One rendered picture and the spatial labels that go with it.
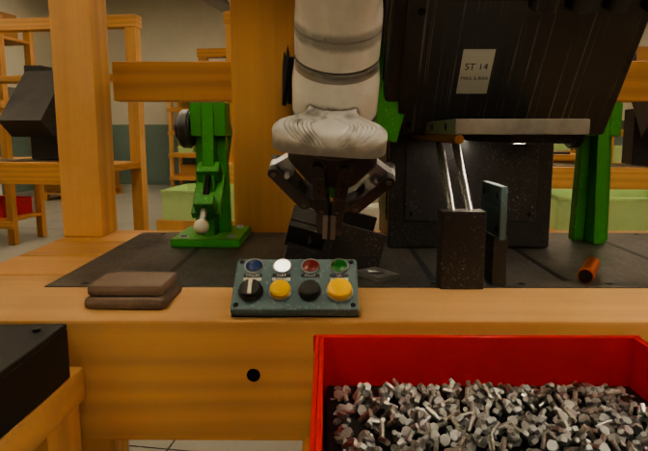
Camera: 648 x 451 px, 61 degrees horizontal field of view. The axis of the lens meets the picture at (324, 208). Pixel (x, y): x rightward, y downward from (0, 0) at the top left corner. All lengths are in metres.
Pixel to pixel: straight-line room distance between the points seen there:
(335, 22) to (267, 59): 0.81
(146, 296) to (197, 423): 0.16
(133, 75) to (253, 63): 0.30
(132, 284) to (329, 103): 0.38
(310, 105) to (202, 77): 0.89
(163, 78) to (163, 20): 10.83
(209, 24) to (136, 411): 11.24
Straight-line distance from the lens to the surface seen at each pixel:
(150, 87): 1.37
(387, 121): 0.86
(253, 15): 1.25
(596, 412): 0.55
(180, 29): 12.02
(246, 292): 0.65
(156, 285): 0.71
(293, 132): 0.43
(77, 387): 0.70
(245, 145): 1.23
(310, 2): 0.42
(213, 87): 1.34
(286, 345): 0.66
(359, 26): 0.43
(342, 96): 0.45
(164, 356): 0.69
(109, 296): 0.73
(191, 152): 11.09
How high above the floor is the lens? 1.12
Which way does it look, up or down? 8 degrees down
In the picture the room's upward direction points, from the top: straight up
